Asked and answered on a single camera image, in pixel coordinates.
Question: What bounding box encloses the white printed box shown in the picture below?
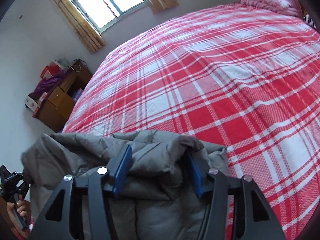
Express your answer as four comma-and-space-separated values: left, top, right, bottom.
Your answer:
24, 92, 48, 113

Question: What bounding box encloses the pink folded quilt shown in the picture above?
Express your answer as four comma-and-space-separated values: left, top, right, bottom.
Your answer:
238, 0, 303, 18

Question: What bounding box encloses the purple cloth on desk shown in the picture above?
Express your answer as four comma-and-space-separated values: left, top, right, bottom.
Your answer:
28, 70, 66, 100

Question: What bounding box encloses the striped grey pillow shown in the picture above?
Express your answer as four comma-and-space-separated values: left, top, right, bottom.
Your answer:
303, 14, 317, 29

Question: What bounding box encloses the left hand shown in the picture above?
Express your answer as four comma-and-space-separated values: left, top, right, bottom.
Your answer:
7, 195, 30, 239

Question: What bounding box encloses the red plaid bed sheet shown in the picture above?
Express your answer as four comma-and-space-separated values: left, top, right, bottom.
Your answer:
63, 4, 319, 239

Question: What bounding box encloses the grey puffer jacket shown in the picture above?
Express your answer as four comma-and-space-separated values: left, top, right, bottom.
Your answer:
21, 130, 228, 239

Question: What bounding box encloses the wooden desk cabinet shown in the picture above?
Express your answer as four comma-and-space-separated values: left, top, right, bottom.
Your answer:
34, 59, 92, 132

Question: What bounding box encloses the yellow curtain far left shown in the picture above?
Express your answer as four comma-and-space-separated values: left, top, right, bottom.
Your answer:
51, 0, 106, 54

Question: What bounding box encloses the red box on desk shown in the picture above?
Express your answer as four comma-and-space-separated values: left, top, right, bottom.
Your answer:
40, 64, 60, 80

